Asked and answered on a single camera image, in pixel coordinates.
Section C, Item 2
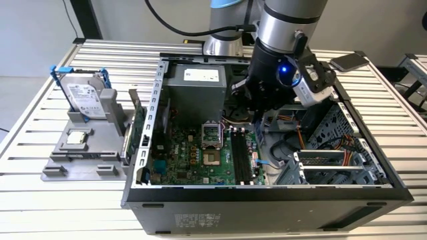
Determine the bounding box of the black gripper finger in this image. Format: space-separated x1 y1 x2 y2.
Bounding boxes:
230 78 266 120

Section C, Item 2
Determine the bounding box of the black CPU cooler fan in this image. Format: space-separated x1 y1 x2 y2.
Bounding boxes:
222 106 253 125

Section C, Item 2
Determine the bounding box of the grey power supply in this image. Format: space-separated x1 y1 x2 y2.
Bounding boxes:
163 63 229 126

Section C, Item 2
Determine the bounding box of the grey optical drive cage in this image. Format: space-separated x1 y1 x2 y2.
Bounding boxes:
262 103 330 132

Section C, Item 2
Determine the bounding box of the thin locking lever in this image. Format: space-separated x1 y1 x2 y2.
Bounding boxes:
218 121 227 150

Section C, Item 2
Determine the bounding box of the metal socket cover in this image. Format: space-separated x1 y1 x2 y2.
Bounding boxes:
201 121 225 149

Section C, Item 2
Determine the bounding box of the flat dark grey device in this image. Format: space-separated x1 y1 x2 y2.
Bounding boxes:
330 52 370 72

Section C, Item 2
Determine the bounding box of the CPU socket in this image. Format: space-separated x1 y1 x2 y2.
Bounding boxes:
202 147 225 167

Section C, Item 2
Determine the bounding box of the green motherboard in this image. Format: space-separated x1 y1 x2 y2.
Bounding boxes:
150 124 269 186

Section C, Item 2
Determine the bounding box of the green graphics card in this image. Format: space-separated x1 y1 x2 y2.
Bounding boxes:
121 86 149 167

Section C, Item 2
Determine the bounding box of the blue expansion slot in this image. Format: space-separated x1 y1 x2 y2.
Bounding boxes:
153 159 169 175

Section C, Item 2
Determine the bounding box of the grey metal disk bay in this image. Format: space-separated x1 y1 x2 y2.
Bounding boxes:
277 148 390 186

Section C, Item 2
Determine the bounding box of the adjacent metal slat table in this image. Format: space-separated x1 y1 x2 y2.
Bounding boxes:
397 53 427 113

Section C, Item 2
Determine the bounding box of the grey parts rack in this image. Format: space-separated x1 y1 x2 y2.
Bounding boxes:
41 89 130 183

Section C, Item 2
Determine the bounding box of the hard disk in blue carrier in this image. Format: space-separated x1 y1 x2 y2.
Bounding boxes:
49 65 111 123

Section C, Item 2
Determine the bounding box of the black PC case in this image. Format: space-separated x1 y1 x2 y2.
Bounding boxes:
121 52 416 236

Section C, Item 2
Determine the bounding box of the silver CPU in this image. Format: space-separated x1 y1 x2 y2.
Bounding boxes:
66 131 90 145

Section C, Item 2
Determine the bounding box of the thin orange wire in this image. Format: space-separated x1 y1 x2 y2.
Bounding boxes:
296 124 306 151

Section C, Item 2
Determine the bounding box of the black cable loop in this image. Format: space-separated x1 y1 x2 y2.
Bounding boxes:
269 139 298 166

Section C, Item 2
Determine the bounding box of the thick black cable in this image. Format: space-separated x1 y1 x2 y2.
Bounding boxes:
145 0 261 36

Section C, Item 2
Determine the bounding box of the orange yellow wire bundle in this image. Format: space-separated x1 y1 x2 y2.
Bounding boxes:
340 134 356 167

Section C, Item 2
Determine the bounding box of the black upright post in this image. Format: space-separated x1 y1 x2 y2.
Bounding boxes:
70 0 105 45

